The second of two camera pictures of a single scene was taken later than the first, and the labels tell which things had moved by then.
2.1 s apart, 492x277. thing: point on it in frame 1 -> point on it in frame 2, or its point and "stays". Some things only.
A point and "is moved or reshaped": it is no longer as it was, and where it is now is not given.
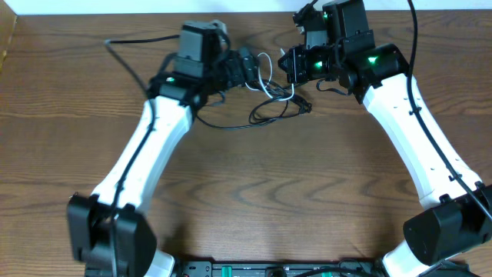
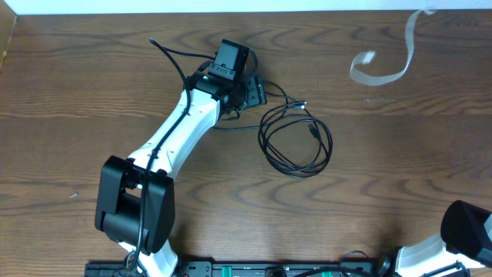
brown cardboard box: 8,21 stays
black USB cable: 295,106 is moved or reshaped
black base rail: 277,268 stays
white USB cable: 269,79 is moved or reshaped
